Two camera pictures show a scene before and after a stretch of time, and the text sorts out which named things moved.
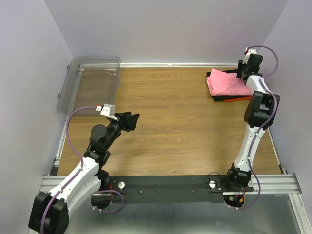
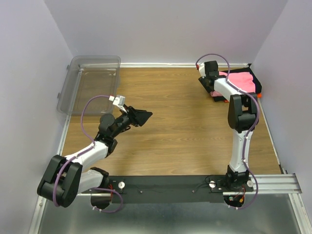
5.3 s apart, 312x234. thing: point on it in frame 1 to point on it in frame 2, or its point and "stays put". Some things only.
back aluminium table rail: x=176 y=65 stays put
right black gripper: x=240 y=65 to x=202 y=81
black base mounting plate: x=168 y=189 stays put
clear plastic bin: x=89 y=81 stays put
